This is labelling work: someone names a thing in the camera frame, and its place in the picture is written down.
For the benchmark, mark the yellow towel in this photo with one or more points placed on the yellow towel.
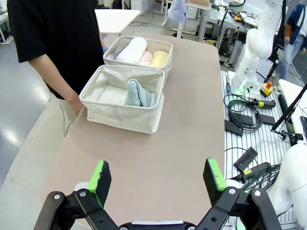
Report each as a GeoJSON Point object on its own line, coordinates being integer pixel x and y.
{"type": "Point", "coordinates": [159, 58]}

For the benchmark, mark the black handheld device yellow label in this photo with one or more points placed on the black handheld device yellow label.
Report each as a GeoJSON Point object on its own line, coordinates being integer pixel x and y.
{"type": "Point", "coordinates": [255, 171]}

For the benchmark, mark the black flat plate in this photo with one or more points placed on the black flat plate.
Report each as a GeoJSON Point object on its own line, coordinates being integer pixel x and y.
{"type": "Point", "coordinates": [268, 119]}
{"type": "Point", "coordinates": [233, 128]}

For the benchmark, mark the white side desk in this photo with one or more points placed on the white side desk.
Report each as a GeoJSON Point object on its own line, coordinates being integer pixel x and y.
{"type": "Point", "coordinates": [291, 88]}

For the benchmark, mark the person right hand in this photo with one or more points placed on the person right hand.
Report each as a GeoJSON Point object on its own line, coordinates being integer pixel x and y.
{"type": "Point", "coordinates": [75, 106]}

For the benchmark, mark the yellow red emergency stop button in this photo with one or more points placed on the yellow red emergency stop button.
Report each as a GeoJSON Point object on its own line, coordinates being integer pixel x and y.
{"type": "Point", "coordinates": [266, 89]}

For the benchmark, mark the pink towel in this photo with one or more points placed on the pink towel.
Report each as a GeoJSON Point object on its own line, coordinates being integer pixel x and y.
{"type": "Point", "coordinates": [146, 58]}

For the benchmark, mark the white rounded table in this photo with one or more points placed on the white rounded table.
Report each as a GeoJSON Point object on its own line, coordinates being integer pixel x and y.
{"type": "Point", "coordinates": [115, 20]}

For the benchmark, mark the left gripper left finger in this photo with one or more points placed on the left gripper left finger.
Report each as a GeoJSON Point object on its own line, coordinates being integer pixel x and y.
{"type": "Point", "coordinates": [100, 182]}

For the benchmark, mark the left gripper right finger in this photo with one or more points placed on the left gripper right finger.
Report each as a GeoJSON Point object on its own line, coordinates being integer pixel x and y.
{"type": "Point", "coordinates": [214, 182]}

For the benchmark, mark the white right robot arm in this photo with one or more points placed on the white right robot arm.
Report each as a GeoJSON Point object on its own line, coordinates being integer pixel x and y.
{"type": "Point", "coordinates": [259, 43]}

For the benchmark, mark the cream fabric storage bin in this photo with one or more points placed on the cream fabric storage bin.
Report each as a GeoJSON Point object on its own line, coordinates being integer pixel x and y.
{"type": "Point", "coordinates": [108, 115]}
{"type": "Point", "coordinates": [168, 69]}

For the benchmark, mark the black handheld enabling switch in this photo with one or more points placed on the black handheld enabling switch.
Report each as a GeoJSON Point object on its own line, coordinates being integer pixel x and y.
{"type": "Point", "coordinates": [263, 103]}

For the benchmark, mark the white towel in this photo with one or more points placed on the white towel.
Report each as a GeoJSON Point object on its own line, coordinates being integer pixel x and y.
{"type": "Point", "coordinates": [133, 49]}

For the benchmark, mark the blue band smartwatch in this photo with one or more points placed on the blue band smartwatch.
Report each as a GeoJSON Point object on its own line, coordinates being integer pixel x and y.
{"type": "Point", "coordinates": [105, 48]}

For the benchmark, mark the black camera stand pole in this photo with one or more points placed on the black camera stand pole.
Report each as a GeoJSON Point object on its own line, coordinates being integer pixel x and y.
{"type": "Point", "coordinates": [290, 107]}

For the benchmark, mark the black keyboard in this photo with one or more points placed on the black keyboard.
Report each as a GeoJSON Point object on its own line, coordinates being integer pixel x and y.
{"type": "Point", "coordinates": [304, 125]}

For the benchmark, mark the aluminium frame workbench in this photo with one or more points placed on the aluminium frame workbench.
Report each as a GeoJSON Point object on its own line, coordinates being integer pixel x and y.
{"type": "Point", "coordinates": [216, 26]}

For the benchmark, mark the teal towel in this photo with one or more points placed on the teal towel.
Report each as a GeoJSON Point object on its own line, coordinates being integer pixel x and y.
{"type": "Point", "coordinates": [138, 94]}

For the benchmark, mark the person in black shirt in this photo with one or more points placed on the person in black shirt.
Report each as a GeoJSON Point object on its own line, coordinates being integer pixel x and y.
{"type": "Point", "coordinates": [55, 36]}

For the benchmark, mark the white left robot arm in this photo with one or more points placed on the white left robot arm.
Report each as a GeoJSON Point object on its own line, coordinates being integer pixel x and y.
{"type": "Point", "coordinates": [292, 172]}

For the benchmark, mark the aluminium slotted base plate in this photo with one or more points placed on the aluminium slotted base plate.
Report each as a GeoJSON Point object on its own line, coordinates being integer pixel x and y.
{"type": "Point", "coordinates": [263, 141]}

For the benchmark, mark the person left forearm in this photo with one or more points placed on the person left forearm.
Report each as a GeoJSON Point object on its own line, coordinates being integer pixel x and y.
{"type": "Point", "coordinates": [102, 36]}

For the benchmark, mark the person right forearm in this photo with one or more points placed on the person right forearm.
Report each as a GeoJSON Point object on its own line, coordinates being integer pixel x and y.
{"type": "Point", "coordinates": [57, 81]}

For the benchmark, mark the black flat box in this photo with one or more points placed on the black flat box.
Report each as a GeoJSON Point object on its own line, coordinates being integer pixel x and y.
{"type": "Point", "coordinates": [245, 159]}

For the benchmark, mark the white drawer cabinet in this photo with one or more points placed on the white drawer cabinet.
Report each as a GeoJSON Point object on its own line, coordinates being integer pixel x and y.
{"type": "Point", "coordinates": [192, 12]}

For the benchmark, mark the background person navy jacket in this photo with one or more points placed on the background person navy jacket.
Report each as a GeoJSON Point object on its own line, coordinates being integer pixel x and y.
{"type": "Point", "coordinates": [293, 36]}

